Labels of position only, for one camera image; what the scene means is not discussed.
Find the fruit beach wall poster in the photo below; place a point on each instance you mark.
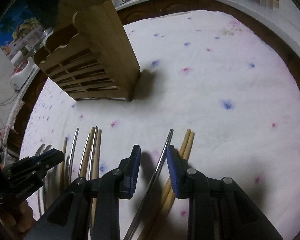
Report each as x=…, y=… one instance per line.
x=19, y=28

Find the silver rice cooker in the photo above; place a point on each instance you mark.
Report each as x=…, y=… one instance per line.
x=46, y=33

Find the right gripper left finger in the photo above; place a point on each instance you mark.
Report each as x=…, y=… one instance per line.
x=69, y=216

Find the white red rice cooker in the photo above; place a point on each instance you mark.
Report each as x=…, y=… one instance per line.
x=21, y=73

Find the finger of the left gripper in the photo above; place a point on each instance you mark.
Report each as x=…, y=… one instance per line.
x=41, y=163

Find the metal chopstick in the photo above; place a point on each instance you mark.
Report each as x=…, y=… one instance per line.
x=92, y=154
x=136, y=220

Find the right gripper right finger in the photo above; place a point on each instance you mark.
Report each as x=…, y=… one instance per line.
x=218, y=209

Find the white dotted table cloth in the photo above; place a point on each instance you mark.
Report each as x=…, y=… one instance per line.
x=207, y=72

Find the metal spoon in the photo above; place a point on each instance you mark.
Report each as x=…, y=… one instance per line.
x=71, y=158

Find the person's left hand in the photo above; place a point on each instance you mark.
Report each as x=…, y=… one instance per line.
x=18, y=228

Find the wooden utensil holder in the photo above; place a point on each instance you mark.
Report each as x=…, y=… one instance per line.
x=89, y=55

